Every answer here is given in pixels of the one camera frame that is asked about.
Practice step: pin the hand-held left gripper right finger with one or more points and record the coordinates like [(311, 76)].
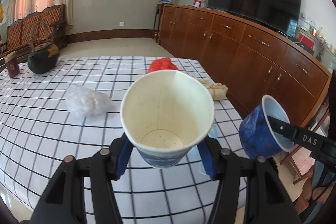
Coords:
[(208, 161)]

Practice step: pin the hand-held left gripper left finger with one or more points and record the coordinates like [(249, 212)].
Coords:
[(123, 158)]

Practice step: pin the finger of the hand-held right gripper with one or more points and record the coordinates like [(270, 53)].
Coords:
[(294, 132)]

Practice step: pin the white blue paper cup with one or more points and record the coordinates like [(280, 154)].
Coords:
[(168, 108)]

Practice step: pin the clear plastic bag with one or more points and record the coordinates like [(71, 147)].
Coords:
[(86, 102)]

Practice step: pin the beige paper wad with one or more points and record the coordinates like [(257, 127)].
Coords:
[(216, 90)]

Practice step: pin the red plastic bag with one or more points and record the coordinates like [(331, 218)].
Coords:
[(162, 65)]

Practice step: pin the person's right forearm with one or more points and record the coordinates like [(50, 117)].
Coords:
[(313, 188)]

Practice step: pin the wooden chair with pink cushion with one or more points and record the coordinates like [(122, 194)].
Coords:
[(304, 158)]

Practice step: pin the black white checked tablecloth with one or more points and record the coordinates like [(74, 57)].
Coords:
[(65, 140)]

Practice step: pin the vase with dried branches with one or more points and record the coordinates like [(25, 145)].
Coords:
[(321, 50)]

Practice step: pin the red box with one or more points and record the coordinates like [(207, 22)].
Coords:
[(305, 40)]

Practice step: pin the long wooden cabinet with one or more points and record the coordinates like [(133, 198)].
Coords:
[(236, 50)]

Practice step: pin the brown tea tin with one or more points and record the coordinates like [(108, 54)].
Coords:
[(12, 66)]

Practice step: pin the red tin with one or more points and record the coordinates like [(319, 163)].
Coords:
[(197, 3)]

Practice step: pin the wooden sofa bench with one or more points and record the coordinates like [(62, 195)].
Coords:
[(34, 27)]

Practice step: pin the stand with yellow cloth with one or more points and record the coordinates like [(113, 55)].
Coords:
[(2, 10)]

